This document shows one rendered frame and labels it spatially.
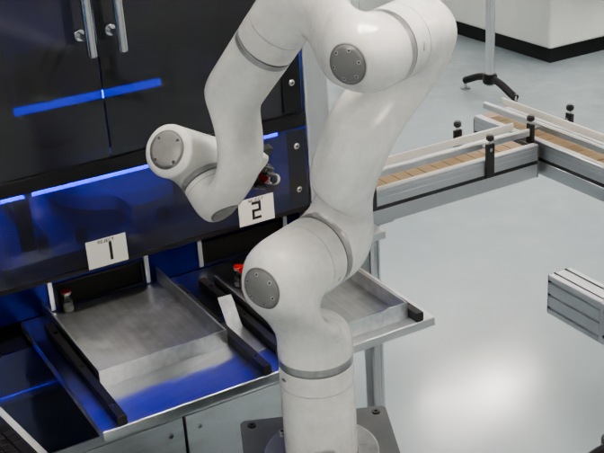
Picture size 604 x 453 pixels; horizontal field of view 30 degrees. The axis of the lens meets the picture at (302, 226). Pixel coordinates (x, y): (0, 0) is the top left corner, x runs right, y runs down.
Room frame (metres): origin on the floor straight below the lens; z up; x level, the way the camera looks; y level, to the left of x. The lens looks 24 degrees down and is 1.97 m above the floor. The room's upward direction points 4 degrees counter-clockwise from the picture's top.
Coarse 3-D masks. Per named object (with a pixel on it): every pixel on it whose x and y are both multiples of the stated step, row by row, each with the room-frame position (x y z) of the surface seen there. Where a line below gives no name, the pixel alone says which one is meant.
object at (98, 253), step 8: (96, 240) 2.05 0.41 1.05; (104, 240) 2.06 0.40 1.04; (112, 240) 2.07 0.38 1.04; (120, 240) 2.08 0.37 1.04; (88, 248) 2.04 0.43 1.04; (96, 248) 2.05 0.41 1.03; (104, 248) 2.06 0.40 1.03; (112, 248) 2.07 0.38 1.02; (120, 248) 2.07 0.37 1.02; (88, 256) 2.04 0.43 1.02; (96, 256) 2.05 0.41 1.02; (104, 256) 2.06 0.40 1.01; (120, 256) 2.07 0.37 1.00; (128, 256) 2.08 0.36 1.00; (88, 264) 2.04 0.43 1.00; (96, 264) 2.05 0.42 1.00; (104, 264) 2.06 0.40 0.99
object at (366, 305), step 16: (224, 288) 2.09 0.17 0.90; (336, 288) 2.10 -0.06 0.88; (352, 288) 2.10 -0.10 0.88; (368, 288) 2.08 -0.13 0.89; (384, 288) 2.02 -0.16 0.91; (240, 304) 2.03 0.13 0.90; (336, 304) 2.03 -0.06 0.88; (352, 304) 2.03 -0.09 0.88; (368, 304) 2.02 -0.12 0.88; (384, 304) 2.02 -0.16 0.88; (400, 304) 1.95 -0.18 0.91; (256, 320) 1.96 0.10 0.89; (352, 320) 1.90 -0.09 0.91; (368, 320) 1.91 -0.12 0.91; (384, 320) 1.93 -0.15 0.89; (400, 320) 1.95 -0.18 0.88; (352, 336) 1.89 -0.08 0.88
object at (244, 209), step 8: (272, 192) 2.24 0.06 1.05; (248, 200) 2.21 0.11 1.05; (256, 200) 2.22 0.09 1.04; (264, 200) 2.23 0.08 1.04; (272, 200) 2.24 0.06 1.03; (240, 208) 2.20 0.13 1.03; (248, 208) 2.21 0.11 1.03; (256, 208) 2.22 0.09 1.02; (264, 208) 2.23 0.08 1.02; (272, 208) 2.24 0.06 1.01; (240, 216) 2.20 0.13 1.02; (248, 216) 2.21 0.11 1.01; (264, 216) 2.23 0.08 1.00; (272, 216) 2.24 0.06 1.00; (240, 224) 2.20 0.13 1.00; (248, 224) 2.21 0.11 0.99
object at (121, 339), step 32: (160, 288) 2.16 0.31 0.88; (64, 320) 2.04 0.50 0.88; (96, 320) 2.03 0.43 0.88; (128, 320) 2.02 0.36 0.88; (160, 320) 2.01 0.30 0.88; (192, 320) 2.00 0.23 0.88; (96, 352) 1.90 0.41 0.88; (128, 352) 1.89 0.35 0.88; (160, 352) 1.83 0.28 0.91; (192, 352) 1.86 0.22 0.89
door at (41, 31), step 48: (0, 0) 2.01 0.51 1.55; (48, 0) 2.05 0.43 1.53; (0, 48) 2.00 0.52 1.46; (48, 48) 2.04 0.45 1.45; (0, 96) 2.00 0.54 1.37; (48, 96) 2.04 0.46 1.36; (96, 96) 2.08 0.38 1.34; (0, 144) 1.99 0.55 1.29; (48, 144) 2.03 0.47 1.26; (96, 144) 2.08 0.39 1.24
